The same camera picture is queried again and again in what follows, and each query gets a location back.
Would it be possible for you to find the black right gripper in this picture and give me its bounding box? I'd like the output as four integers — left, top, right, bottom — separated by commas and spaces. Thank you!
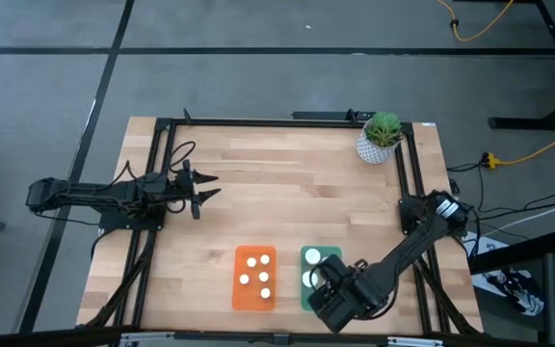
308, 254, 373, 334

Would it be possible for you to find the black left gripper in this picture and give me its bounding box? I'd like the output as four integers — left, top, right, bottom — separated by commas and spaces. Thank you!
164, 158, 223, 221

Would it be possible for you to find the green translucent plastic bin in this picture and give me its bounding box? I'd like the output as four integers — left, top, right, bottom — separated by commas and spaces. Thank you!
300, 245, 344, 312

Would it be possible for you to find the orange translucent plastic bin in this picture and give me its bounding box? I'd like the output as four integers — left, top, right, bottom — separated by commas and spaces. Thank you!
231, 245, 278, 312

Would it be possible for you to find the white patterned plant pot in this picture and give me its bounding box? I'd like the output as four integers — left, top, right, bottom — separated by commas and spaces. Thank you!
355, 120, 398, 166

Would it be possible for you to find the black mounting bar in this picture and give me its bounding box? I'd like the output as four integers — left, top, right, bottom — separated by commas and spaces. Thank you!
291, 109, 378, 122

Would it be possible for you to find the green succulent plant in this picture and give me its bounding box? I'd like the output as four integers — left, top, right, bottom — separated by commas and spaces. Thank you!
364, 111, 404, 148

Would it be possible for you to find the white patterned floor mat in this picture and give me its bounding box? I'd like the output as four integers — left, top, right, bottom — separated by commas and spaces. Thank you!
463, 230, 546, 317

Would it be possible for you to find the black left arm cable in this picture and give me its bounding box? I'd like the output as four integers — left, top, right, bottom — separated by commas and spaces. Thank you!
165, 140, 198, 173

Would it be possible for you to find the black aluminium table frame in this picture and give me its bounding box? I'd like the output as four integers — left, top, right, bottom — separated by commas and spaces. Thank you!
79, 108, 482, 338

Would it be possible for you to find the white cable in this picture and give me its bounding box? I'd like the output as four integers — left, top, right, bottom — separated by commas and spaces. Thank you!
479, 194, 555, 238

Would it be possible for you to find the yellow cable with plug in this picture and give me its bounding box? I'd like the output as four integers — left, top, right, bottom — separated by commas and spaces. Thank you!
481, 120, 555, 171

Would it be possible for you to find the yellow extension cable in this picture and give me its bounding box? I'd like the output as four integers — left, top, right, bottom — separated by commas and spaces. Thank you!
434, 0, 515, 43

